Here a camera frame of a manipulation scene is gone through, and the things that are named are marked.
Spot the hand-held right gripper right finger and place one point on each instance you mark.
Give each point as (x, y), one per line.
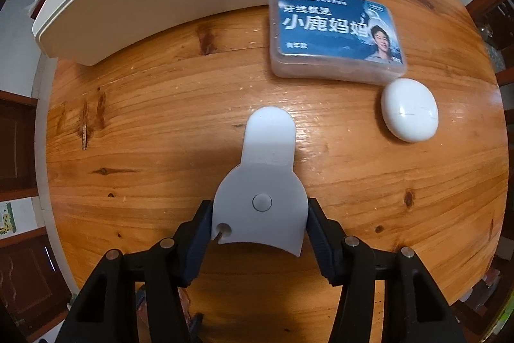
(323, 242)

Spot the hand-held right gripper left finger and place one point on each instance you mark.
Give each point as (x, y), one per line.
(196, 242)

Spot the white plastic gadget with button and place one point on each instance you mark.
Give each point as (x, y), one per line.
(261, 174)

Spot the white oval earbud case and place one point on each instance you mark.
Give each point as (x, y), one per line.
(409, 110)

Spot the blue label floss box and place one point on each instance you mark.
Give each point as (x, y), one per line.
(333, 33)

